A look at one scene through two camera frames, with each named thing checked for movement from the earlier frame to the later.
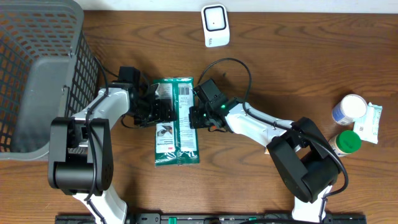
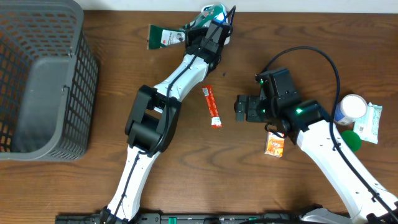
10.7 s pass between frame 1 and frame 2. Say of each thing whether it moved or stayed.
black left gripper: moved
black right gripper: moved
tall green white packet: moved
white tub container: stayed
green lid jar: stayed
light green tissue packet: stayed
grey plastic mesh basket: stayed
